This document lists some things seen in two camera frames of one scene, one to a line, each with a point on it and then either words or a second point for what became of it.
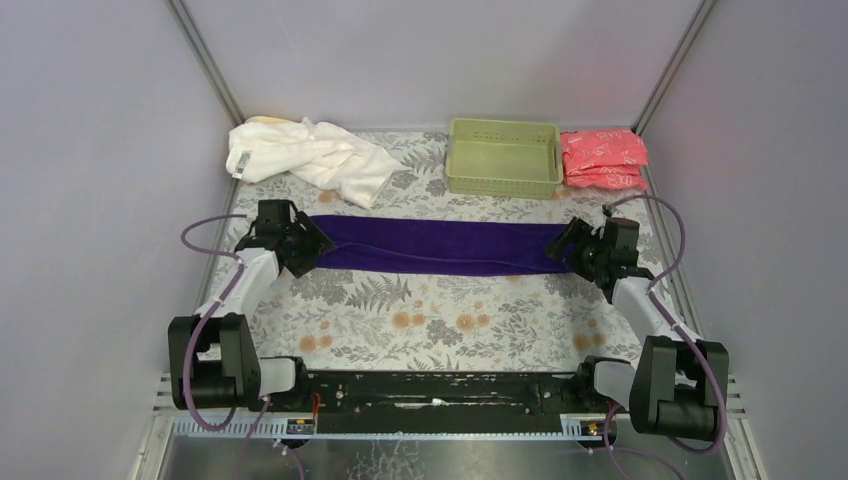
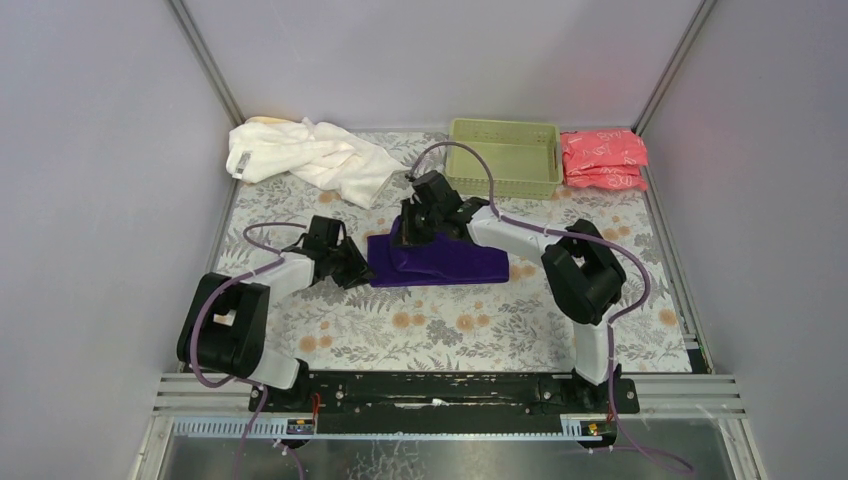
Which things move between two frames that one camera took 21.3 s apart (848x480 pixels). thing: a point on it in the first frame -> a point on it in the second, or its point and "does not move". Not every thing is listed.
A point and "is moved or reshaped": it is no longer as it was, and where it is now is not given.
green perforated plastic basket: x=504 y=158 does not move
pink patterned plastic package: x=609 y=160 does not move
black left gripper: x=299 y=241 -> x=348 y=263
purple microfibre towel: x=438 y=246 is moved or reshaped
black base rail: x=442 y=402 does not move
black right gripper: x=582 y=244 -> x=411 y=229
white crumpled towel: x=315 y=155 does not move
